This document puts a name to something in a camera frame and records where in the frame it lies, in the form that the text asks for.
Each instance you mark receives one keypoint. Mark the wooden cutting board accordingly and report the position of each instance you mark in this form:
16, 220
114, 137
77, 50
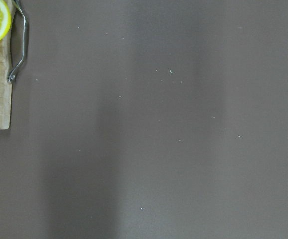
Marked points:
8, 72

